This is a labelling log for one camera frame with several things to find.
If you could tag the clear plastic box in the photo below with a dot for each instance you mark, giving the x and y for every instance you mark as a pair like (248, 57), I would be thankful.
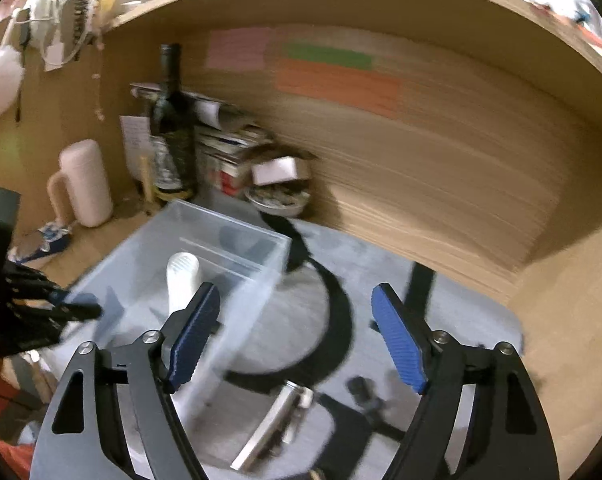
(241, 260)

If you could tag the blue and white packet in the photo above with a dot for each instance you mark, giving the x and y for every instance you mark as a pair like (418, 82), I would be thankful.
(48, 242)

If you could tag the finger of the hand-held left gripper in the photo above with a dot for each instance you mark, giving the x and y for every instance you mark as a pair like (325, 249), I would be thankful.
(66, 306)
(33, 280)

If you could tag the silver metal tube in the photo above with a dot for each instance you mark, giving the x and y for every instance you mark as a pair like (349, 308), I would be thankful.
(266, 430)

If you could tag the stack of books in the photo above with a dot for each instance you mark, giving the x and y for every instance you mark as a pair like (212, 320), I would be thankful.
(231, 155)

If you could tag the grey magazine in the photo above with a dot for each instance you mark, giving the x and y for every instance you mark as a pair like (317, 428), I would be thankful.
(211, 107)

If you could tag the white note paper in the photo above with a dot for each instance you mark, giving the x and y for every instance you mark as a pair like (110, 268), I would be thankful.
(135, 140)

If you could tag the white paper tag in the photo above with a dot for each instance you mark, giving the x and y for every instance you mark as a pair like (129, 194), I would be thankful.
(54, 57)

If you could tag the dark wine bottle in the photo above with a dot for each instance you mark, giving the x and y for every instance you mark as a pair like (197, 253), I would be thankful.
(173, 110)

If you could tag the small white box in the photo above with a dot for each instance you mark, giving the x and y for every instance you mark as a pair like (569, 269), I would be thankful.
(275, 171)

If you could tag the tall pink mug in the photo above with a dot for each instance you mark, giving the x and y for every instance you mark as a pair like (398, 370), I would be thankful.
(86, 185)

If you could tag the white bowl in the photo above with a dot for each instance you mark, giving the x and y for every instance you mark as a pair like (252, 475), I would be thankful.
(276, 205)

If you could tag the black patterned headband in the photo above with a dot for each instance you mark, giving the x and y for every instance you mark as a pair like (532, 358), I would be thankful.
(78, 20)

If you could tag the green sticky note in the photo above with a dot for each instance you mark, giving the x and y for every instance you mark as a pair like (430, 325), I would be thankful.
(326, 56)

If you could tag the grey mat with black letters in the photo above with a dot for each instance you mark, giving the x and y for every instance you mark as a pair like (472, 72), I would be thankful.
(391, 310)

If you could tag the yellow hanging item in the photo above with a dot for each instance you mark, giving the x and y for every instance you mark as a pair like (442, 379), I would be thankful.
(108, 5)

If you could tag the red cloth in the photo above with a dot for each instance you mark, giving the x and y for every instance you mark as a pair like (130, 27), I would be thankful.
(1, 420)

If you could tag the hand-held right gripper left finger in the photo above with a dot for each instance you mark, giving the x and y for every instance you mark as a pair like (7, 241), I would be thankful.
(191, 340)

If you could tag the white handheld device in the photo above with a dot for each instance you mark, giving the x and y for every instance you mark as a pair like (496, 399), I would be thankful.
(182, 280)

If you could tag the orange sticky note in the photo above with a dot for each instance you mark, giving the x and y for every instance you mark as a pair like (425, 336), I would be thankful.
(336, 89)

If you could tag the white hanging item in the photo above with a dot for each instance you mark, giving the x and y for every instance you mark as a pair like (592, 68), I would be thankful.
(41, 10)

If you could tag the pink sticky note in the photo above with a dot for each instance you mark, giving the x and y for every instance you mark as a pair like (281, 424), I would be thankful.
(237, 50)

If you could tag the wooden shelf board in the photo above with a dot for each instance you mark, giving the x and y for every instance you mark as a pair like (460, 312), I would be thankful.
(331, 0)

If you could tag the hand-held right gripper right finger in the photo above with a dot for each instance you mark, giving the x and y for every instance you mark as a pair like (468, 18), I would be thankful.
(398, 340)

